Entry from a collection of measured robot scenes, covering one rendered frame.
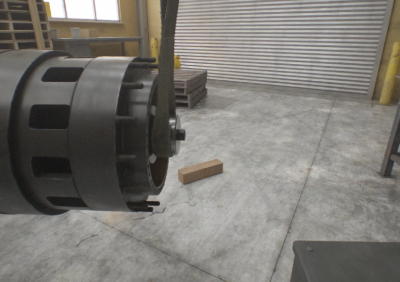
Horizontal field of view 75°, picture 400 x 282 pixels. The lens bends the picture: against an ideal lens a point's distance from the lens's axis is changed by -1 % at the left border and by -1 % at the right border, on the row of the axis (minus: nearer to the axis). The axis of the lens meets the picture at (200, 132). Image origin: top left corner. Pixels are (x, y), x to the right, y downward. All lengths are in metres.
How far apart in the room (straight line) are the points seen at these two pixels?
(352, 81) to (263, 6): 2.33
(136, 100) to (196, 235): 1.18
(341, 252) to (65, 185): 0.65
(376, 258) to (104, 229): 1.61
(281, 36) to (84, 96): 5.50
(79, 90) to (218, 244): 1.25
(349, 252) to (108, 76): 0.66
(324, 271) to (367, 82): 5.57
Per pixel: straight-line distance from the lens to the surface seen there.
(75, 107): 0.74
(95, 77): 0.77
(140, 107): 0.73
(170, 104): 0.93
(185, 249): 1.67
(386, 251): 0.56
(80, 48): 5.63
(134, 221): 1.90
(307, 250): 0.51
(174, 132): 0.83
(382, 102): 5.69
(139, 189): 0.73
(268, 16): 6.11
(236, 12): 6.35
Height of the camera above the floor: 1.18
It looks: 21 degrees down
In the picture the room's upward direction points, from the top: straight up
